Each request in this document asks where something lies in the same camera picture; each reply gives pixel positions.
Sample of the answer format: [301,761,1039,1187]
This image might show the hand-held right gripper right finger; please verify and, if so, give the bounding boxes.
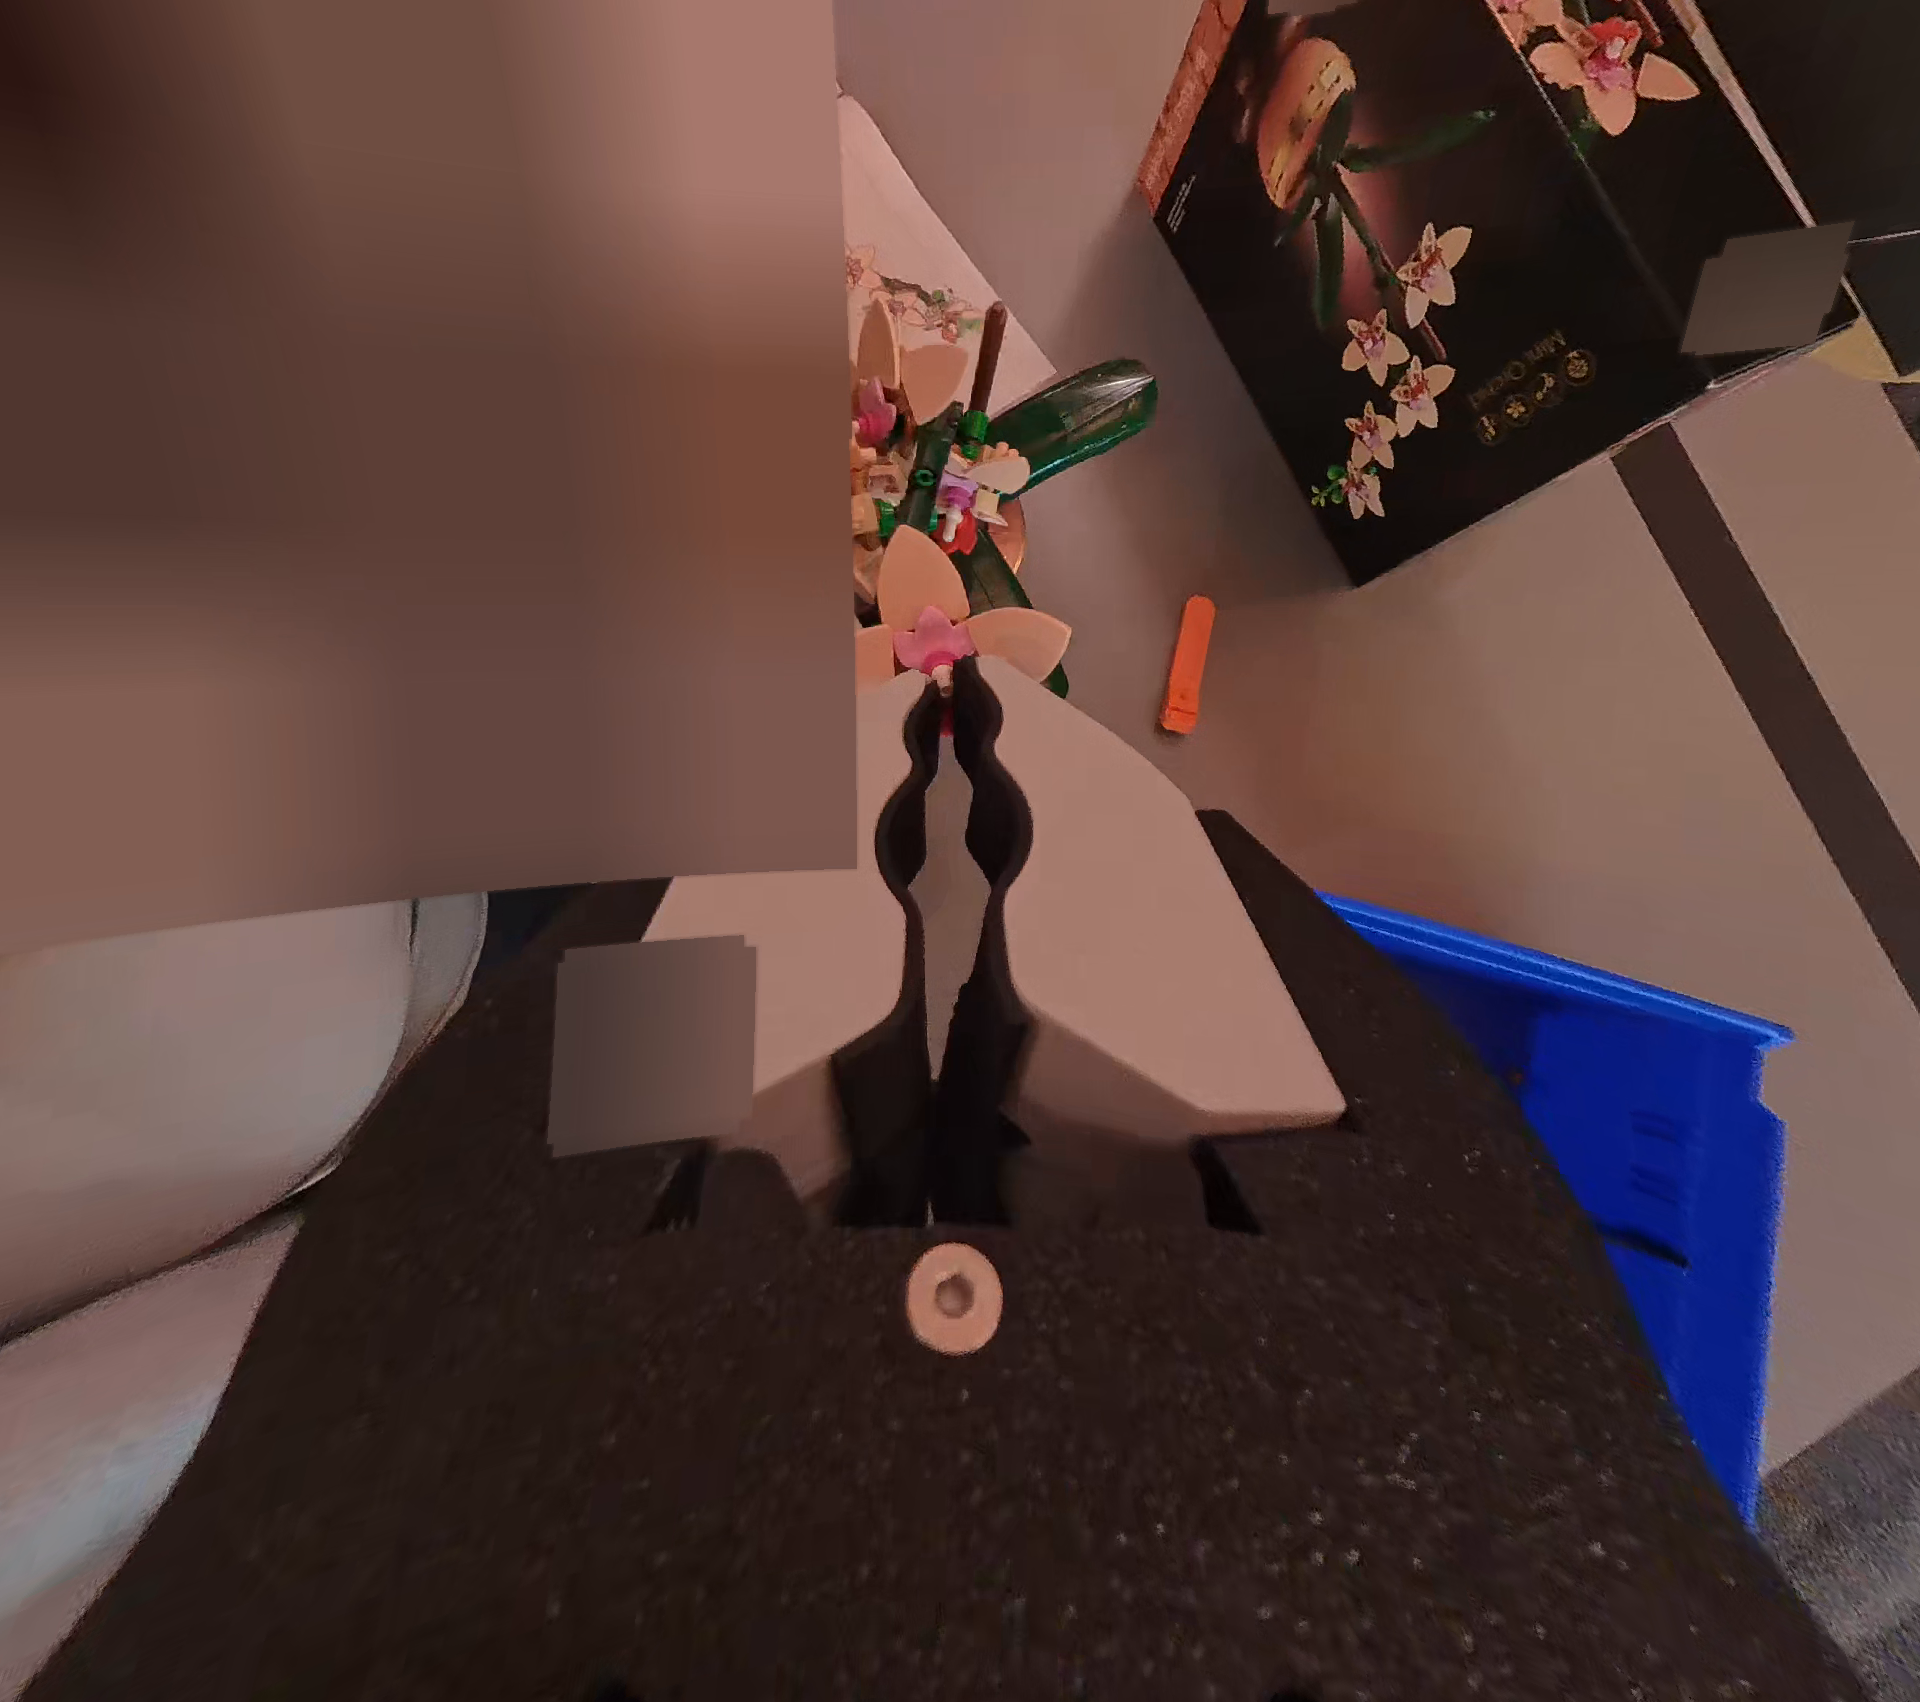
[935,665,1350,1219]

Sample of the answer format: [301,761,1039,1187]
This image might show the cream pink toy brick flower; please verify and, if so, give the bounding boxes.
[858,525,1077,701]

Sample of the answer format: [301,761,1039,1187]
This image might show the black orchid set box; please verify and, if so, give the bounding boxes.
[1135,0,1867,589]

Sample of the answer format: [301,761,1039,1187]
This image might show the toy brick orchid plant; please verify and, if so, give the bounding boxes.
[846,291,1162,701]

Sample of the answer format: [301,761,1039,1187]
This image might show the blue plastic bin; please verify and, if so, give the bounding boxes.
[1316,888,1796,1528]

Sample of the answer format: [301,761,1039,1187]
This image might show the orchid instruction booklet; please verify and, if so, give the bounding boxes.
[832,87,1060,414]

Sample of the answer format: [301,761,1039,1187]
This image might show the orange brick separator tool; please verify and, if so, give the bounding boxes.
[1156,595,1218,735]

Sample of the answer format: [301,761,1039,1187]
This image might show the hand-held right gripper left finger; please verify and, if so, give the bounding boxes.
[645,678,955,1227]

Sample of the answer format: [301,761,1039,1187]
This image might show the person's leg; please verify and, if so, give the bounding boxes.
[0,888,491,1702]

